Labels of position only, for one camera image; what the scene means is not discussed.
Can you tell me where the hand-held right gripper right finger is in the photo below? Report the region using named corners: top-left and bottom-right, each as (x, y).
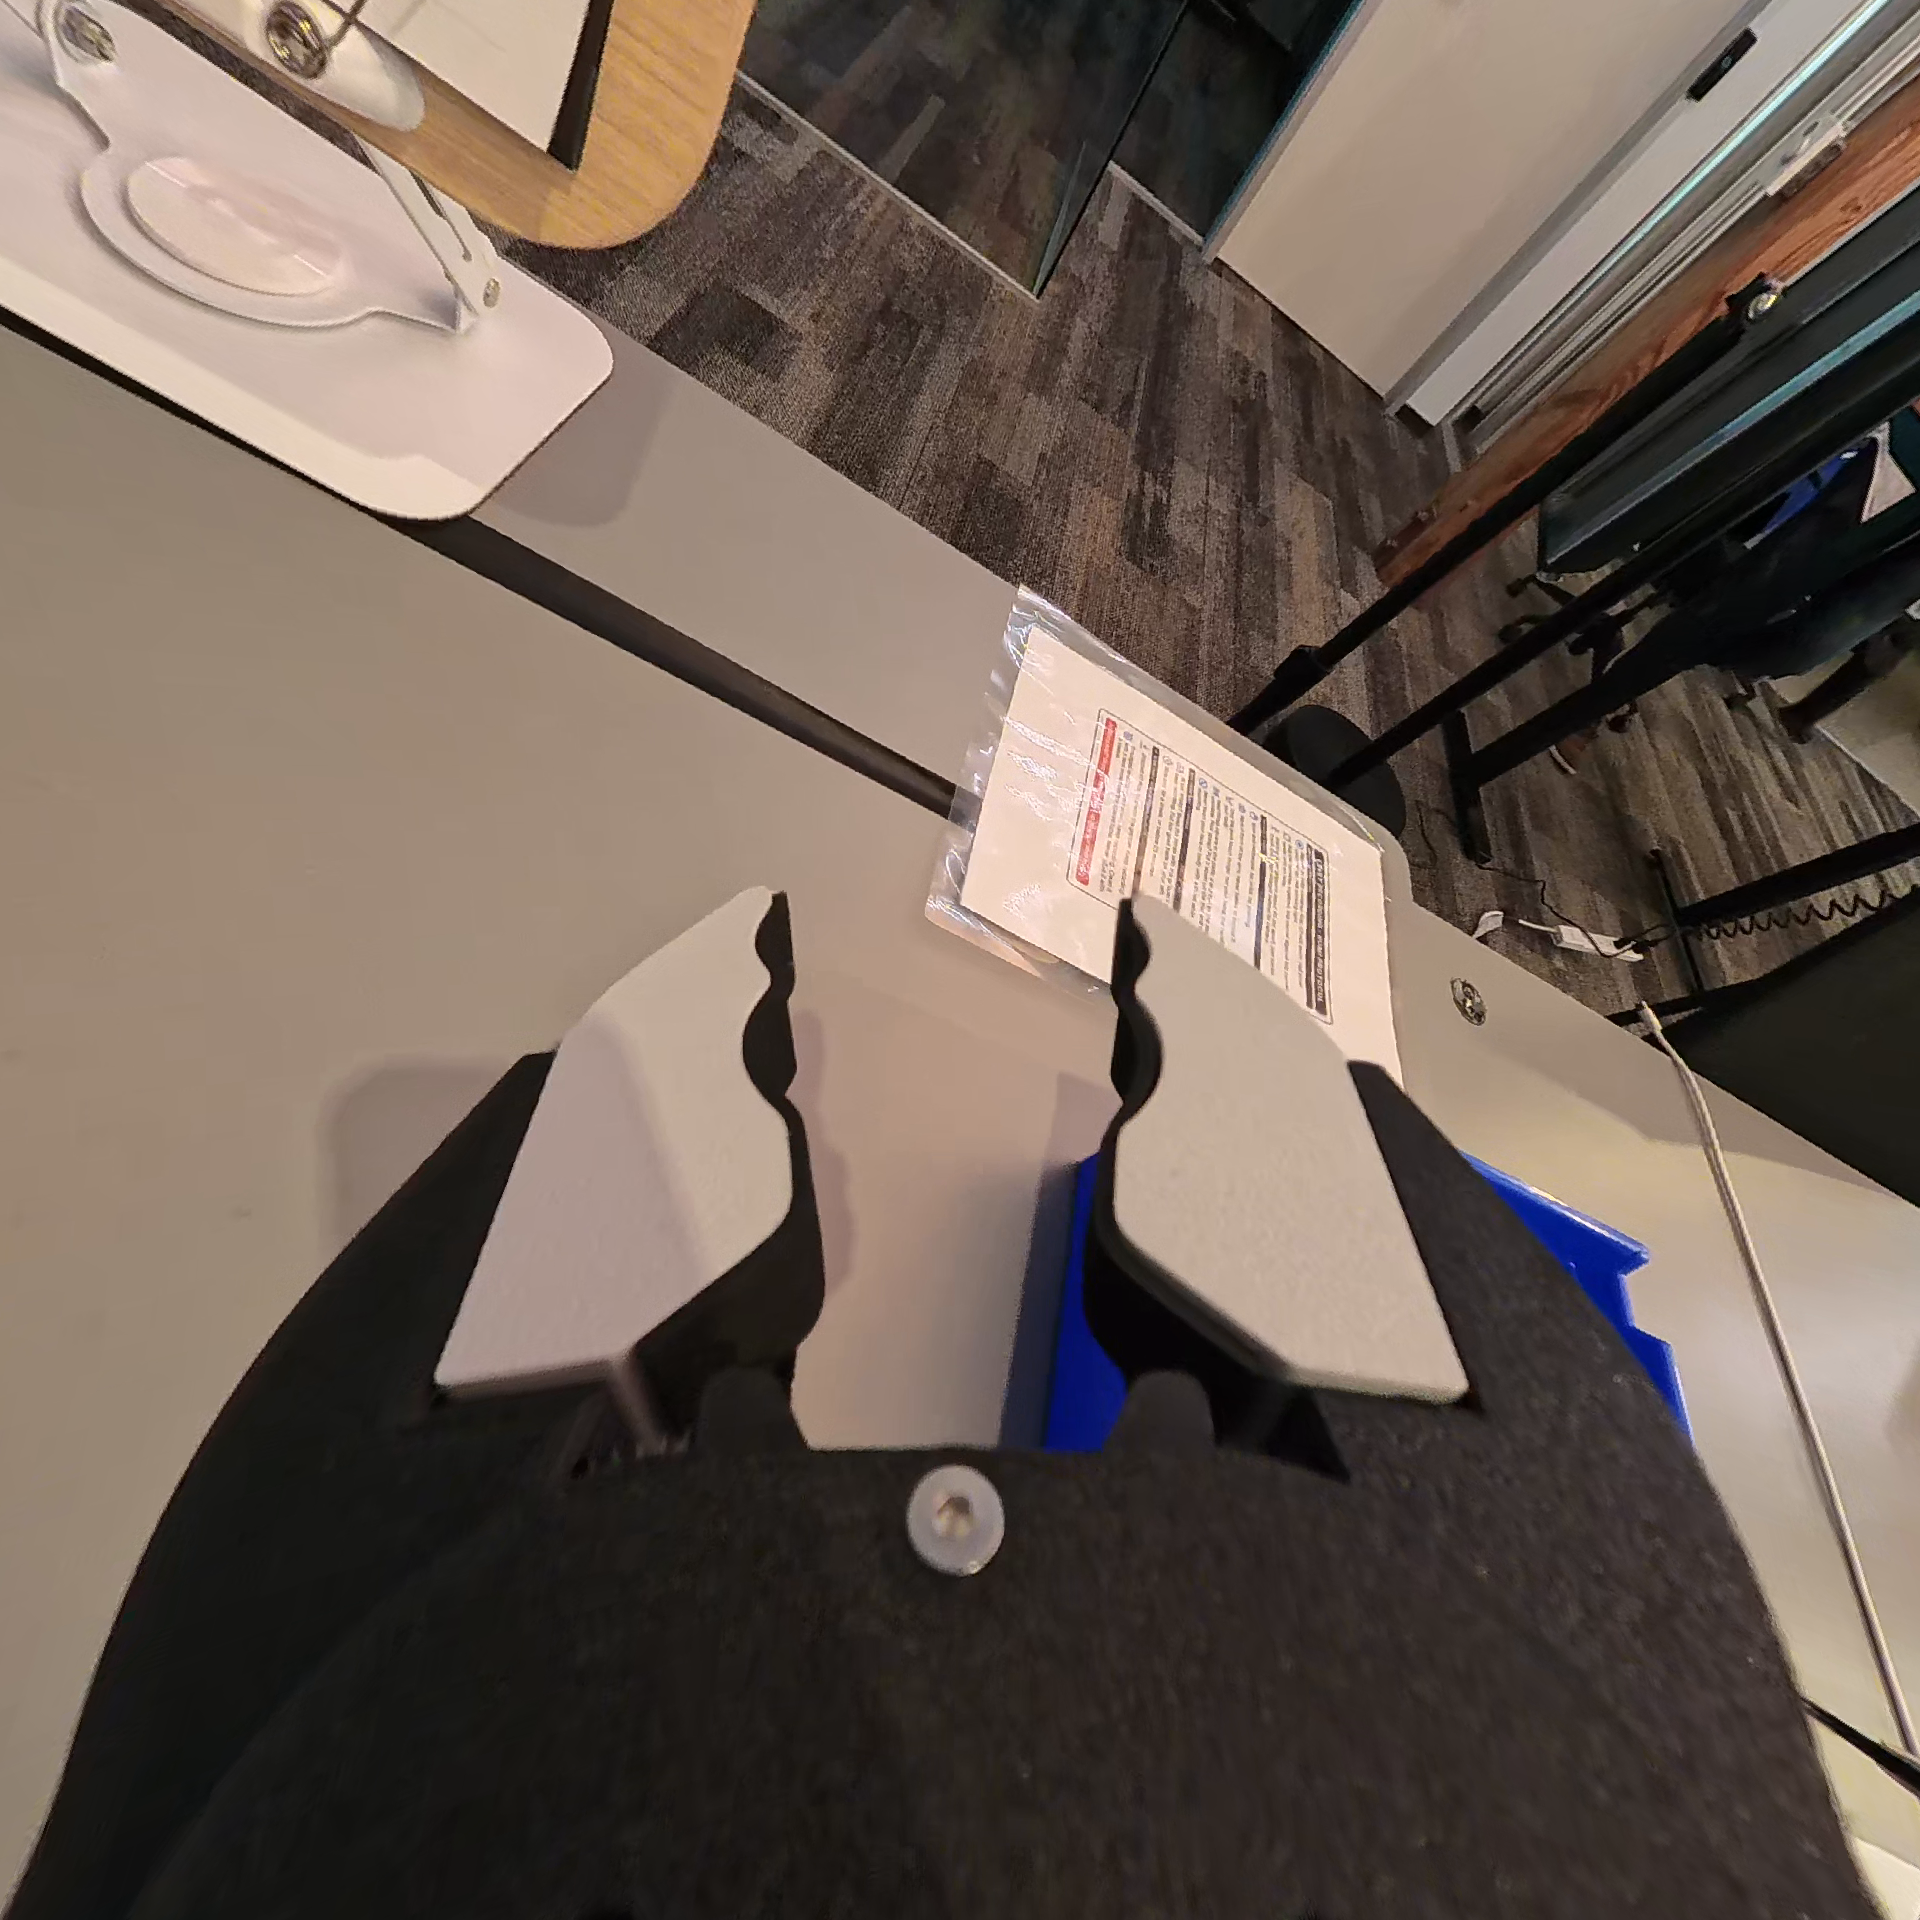
top-left (1084, 894), bottom-right (1472, 1451)

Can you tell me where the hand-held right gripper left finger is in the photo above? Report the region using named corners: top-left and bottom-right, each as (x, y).
top-left (433, 886), bottom-right (831, 1451)

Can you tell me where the blue plastic bin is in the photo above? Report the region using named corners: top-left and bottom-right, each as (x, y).
top-left (1002, 1147), bottom-right (1699, 1453)

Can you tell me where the round black stand base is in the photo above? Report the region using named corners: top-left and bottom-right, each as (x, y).
top-left (1265, 706), bottom-right (1409, 830)

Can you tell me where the paper sheet in plastic sleeve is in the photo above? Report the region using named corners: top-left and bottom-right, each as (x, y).
top-left (924, 585), bottom-right (1410, 1090)

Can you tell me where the white tilting board stand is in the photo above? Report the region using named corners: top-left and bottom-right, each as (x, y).
top-left (0, 0), bottom-right (619, 522)

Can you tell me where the wooden standing desk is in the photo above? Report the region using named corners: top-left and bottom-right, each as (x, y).
top-left (1373, 68), bottom-right (1920, 843)

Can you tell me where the white cabinet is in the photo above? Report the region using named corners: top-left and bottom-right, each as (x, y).
top-left (1210, 0), bottom-right (1763, 420)

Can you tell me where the dark glass panel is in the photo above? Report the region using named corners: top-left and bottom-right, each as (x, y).
top-left (743, 0), bottom-right (1358, 295)

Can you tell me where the printed instruction sheet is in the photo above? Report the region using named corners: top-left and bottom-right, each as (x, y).
top-left (345, 0), bottom-right (619, 166)

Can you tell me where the white cable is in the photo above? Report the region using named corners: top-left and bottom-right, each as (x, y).
top-left (1635, 1002), bottom-right (1920, 1756)

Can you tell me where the black coiled cable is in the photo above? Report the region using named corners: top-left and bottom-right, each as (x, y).
top-left (1650, 882), bottom-right (1920, 942)

